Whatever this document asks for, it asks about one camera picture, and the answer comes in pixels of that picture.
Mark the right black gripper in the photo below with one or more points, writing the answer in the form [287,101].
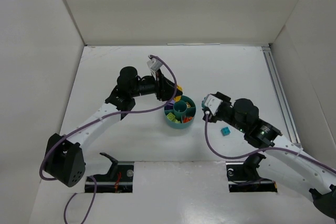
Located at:
[223,98]

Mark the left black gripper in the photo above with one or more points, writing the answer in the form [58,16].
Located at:
[159,87]

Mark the teal small lego brick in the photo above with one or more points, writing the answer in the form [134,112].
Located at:
[225,131]

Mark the dark purple lego brick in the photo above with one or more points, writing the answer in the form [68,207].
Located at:
[168,107]

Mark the lime green lego brick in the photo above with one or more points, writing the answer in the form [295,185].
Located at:
[171,117]

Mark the orange round lego piece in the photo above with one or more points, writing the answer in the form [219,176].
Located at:
[187,119]

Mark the blue printed oval lego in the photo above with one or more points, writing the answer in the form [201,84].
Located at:
[203,104]

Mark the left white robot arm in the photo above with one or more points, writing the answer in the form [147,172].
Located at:
[64,157]

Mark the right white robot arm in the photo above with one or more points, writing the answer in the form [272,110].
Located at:
[275,157]

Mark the teal round divided container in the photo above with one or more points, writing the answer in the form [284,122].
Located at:
[180,110]

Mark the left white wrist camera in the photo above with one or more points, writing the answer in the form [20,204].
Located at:
[154,64]

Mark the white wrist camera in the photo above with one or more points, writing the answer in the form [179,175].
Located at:
[212,104]
[154,64]

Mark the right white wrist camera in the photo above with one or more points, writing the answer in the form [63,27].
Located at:
[212,104]

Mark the aluminium rail right edge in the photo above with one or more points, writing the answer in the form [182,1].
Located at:
[281,97]

